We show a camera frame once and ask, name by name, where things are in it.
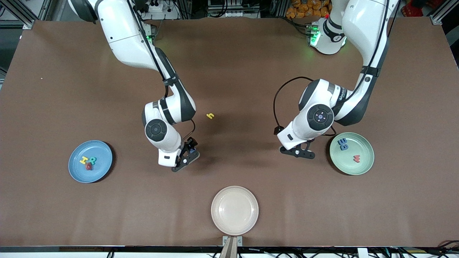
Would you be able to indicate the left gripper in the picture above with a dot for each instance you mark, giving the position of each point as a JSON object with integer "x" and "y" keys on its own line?
{"x": 311, "y": 141}

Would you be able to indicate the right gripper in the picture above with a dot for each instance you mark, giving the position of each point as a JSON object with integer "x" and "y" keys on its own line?
{"x": 190, "y": 144}

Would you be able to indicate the light blue foam letter m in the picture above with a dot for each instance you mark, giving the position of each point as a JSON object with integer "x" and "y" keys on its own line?
{"x": 344, "y": 141}

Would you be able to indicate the pink foam letter w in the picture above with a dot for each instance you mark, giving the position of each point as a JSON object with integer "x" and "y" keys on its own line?
{"x": 356, "y": 159}

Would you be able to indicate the red foam letter Q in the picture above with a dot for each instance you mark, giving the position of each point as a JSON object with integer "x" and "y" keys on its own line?
{"x": 86, "y": 166}

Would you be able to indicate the grey arm base connector box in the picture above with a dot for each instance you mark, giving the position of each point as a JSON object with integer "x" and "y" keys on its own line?
{"x": 311, "y": 34}
{"x": 151, "y": 34}

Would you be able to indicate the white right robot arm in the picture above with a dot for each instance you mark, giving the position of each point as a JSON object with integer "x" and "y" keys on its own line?
{"x": 122, "y": 32}

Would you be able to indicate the pale green round plate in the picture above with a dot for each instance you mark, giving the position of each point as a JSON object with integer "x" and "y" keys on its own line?
{"x": 353, "y": 168}

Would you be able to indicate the cream white round plate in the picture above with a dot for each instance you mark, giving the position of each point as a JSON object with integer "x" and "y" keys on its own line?
{"x": 235, "y": 210}

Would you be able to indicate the blue round plate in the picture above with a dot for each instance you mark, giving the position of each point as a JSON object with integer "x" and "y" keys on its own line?
{"x": 100, "y": 150}

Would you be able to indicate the green foam letter R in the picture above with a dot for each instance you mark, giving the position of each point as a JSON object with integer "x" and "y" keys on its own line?
{"x": 90, "y": 160}

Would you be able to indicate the yellow foam letter I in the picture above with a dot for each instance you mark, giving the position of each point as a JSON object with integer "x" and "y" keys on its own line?
{"x": 84, "y": 161}

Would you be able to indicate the brown table cover sheet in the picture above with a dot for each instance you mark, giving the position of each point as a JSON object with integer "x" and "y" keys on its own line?
{"x": 71, "y": 89}

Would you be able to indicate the bag of orange items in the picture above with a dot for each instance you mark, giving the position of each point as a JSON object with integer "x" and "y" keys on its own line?
{"x": 301, "y": 9}

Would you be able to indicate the long white power strip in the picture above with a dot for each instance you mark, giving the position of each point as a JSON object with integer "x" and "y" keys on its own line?
{"x": 233, "y": 13}

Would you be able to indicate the white power strip with plugs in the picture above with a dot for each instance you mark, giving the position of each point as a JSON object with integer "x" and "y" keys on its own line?
{"x": 157, "y": 8}

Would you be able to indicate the red background object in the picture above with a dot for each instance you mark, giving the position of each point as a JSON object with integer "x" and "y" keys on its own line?
{"x": 412, "y": 11}

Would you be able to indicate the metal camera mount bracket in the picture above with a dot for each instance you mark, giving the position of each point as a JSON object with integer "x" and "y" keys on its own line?
{"x": 232, "y": 247}

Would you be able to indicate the aluminium frame corner post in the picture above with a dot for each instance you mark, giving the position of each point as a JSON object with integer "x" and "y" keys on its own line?
{"x": 18, "y": 10}
{"x": 439, "y": 16}

